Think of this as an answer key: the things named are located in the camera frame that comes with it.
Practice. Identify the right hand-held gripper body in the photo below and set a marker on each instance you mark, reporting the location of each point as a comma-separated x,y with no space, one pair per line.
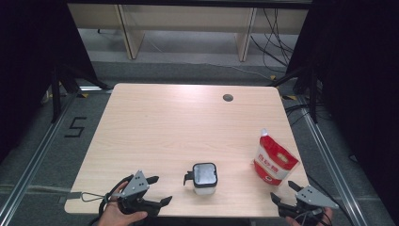
313,197

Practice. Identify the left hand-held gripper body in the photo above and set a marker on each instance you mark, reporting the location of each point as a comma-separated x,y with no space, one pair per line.
136,185

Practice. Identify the red and white spout pouch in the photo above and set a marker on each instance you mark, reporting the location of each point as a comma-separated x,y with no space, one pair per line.
273,163

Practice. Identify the glass jar with black lid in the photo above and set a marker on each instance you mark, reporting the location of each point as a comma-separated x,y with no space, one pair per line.
204,174

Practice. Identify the person's right hand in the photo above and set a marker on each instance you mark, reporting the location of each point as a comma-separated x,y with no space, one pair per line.
327,221

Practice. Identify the person's left hand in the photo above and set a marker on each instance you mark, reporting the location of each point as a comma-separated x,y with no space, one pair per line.
116,218

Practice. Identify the grey tape strip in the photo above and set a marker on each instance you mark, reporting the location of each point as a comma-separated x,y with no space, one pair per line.
72,196

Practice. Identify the black metal stand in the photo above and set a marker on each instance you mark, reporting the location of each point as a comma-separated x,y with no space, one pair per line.
313,94
56,94

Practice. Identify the grey round table grommet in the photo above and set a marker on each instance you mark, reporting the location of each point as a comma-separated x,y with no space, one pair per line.
228,97

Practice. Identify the black curtain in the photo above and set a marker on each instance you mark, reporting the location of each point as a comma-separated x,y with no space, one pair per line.
360,62
25,47

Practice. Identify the light wooden shelf unit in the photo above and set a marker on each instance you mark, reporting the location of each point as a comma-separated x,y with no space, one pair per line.
188,19

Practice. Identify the aluminium floor rail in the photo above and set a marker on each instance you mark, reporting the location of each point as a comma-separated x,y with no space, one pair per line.
34,160
332,166

